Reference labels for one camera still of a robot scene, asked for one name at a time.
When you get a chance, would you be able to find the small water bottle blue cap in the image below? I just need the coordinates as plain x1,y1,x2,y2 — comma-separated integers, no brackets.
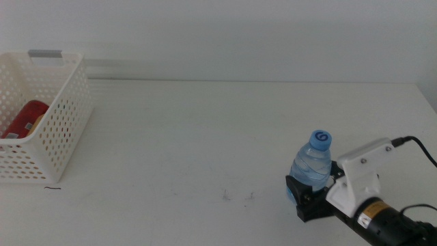
286,129,333,206

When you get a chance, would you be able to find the red drink can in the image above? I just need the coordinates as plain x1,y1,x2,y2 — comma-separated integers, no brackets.
1,100,51,139

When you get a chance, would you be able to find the white perforated plastic basket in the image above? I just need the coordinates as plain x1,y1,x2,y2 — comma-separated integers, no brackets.
0,50,94,185

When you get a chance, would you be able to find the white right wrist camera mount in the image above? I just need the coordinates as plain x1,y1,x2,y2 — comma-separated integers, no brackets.
325,137,393,219

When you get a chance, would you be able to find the black right camera cable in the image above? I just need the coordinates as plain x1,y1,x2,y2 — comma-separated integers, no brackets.
391,135,437,169

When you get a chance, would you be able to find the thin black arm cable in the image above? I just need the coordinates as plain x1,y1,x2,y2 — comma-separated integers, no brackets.
399,204,437,215

